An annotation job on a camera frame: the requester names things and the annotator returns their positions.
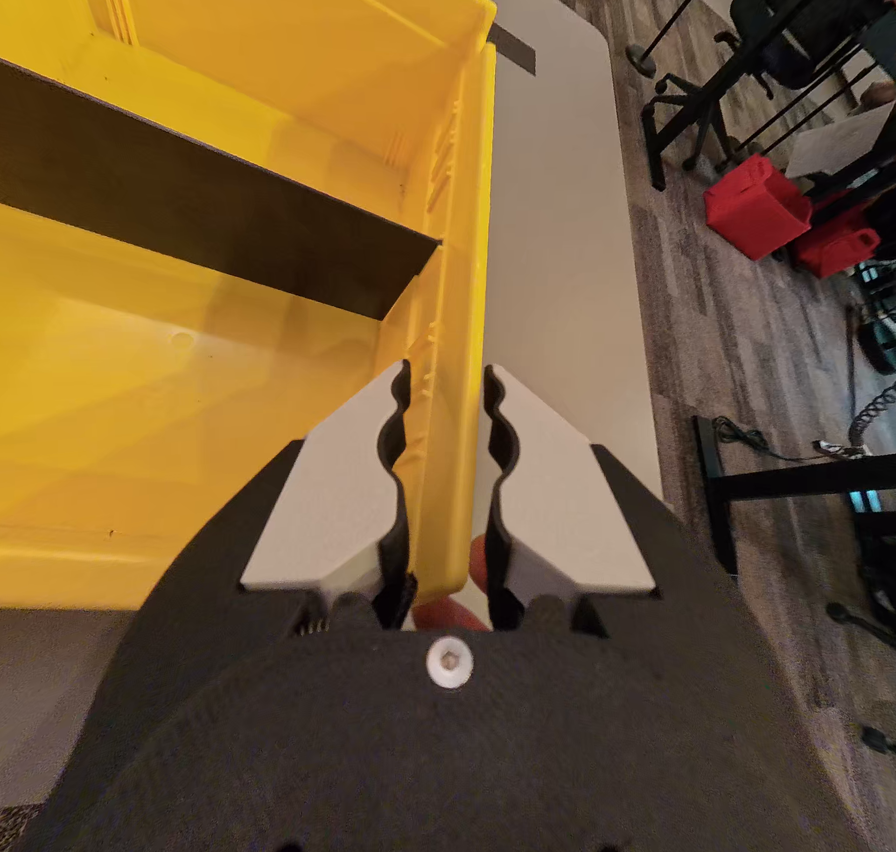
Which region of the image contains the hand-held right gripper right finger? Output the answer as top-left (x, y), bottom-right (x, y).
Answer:
top-left (485, 366), bottom-right (656, 601)

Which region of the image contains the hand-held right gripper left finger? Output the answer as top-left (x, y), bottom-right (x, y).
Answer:
top-left (241, 362), bottom-right (413, 595)

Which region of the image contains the yellow plastic bin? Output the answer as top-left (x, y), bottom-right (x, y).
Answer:
top-left (0, 0), bottom-right (499, 615)

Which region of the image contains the black desk frame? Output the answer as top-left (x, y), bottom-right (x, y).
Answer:
top-left (693, 415), bottom-right (896, 580)

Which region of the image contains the person's right hand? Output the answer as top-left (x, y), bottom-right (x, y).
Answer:
top-left (413, 530), bottom-right (494, 632)

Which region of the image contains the black office chair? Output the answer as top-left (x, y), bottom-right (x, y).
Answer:
top-left (637, 0), bottom-right (896, 188)

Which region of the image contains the black plastic bin divider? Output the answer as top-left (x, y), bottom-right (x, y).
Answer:
top-left (0, 61), bottom-right (443, 321)

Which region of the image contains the red floor container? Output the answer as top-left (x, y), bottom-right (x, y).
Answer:
top-left (703, 152), bottom-right (816, 262)
top-left (796, 187), bottom-right (883, 280)

